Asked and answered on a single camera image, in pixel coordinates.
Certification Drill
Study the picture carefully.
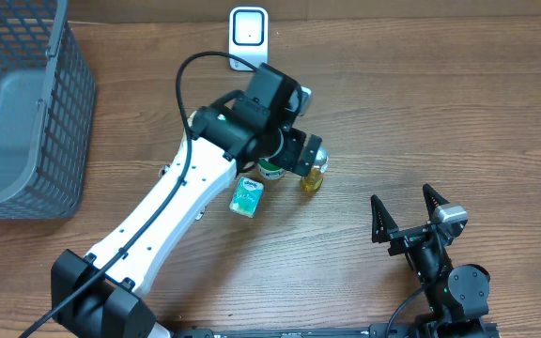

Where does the grey plastic mesh basket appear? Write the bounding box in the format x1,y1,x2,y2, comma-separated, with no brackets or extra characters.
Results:
0,0,97,220

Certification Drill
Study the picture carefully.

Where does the white barcode scanner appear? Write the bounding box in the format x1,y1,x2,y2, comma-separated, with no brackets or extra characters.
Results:
228,6,270,67

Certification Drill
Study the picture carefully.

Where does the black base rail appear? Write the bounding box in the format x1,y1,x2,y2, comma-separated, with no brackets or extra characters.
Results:
82,321,501,338

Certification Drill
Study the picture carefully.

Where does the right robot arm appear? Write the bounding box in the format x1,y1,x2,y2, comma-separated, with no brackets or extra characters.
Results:
370,184,500,337

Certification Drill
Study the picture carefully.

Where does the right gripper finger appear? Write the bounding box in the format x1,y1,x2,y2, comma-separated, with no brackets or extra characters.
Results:
370,194,398,243
423,183,449,220

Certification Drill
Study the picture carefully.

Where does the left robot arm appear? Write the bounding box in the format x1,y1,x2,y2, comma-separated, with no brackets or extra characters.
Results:
50,64,321,337

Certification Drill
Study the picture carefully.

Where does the yellow dish soap bottle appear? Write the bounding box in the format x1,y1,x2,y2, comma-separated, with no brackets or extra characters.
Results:
301,146,329,193

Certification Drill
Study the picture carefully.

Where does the teal white tissue pack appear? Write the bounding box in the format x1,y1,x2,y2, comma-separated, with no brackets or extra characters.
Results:
229,177,264,218

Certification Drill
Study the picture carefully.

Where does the green lid jar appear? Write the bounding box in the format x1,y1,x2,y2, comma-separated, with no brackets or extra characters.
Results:
257,158,286,180

